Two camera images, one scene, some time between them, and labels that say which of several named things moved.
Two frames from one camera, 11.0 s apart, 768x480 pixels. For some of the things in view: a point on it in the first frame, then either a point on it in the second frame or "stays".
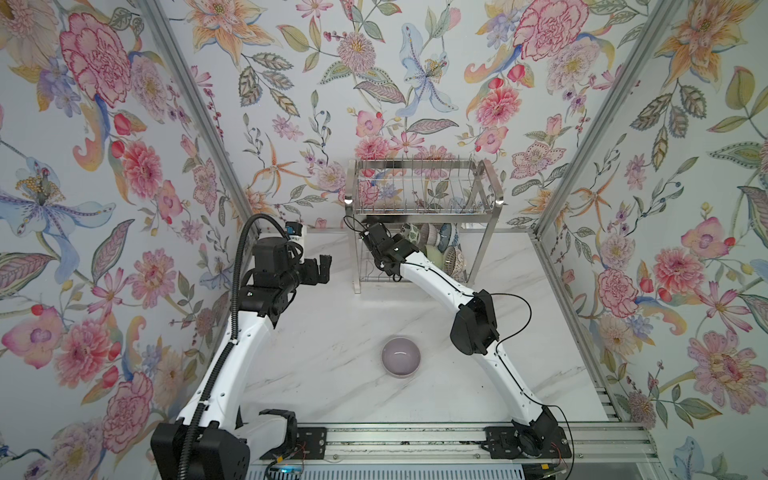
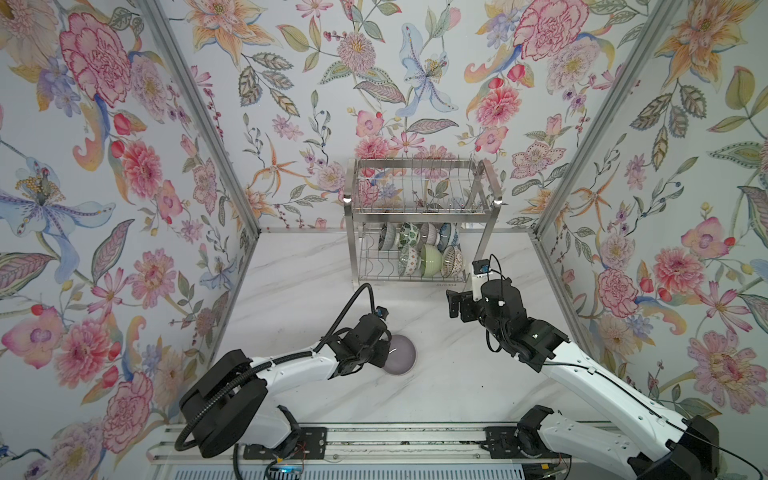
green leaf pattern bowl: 410,233 stays
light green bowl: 435,255 stays
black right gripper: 400,241 → 465,300
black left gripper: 312,276 → 384,347
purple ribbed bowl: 429,234 stays
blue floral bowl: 448,237 stays
